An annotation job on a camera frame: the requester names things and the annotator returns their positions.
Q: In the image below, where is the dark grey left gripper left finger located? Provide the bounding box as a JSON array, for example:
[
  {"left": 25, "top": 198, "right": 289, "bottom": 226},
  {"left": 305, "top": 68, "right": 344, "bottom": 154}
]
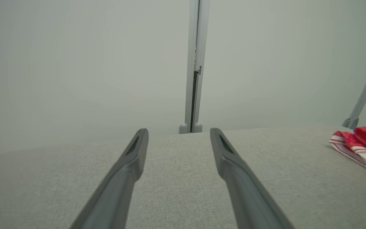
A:
[{"left": 69, "top": 128, "right": 149, "bottom": 229}]

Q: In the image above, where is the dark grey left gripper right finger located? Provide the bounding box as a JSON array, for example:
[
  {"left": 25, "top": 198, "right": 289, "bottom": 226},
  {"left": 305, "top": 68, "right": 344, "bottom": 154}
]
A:
[{"left": 209, "top": 127, "right": 295, "bottom": 229}]

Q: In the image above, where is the red Bulls basketball jersey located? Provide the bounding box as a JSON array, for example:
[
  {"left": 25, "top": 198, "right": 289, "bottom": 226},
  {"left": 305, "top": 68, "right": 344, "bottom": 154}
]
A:
[{"left": 328, "top": 126, "right": 366, "bottom": 186}]

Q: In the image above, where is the grey fabric sofa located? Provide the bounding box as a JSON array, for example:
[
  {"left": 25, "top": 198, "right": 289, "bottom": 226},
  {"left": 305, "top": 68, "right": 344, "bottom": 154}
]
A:
[{"left": 0, "top": 125, "right": 366, "bottom": 229}]

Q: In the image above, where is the grey partition post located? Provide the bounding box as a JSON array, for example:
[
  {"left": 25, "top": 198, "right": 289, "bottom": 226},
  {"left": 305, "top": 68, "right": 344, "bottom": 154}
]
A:
[
  {"left": 342, "top": 41, "right": 366, "bottom": 129},
  {"left": 179, "top": 0, "right": 211, "bottom": 134}
]

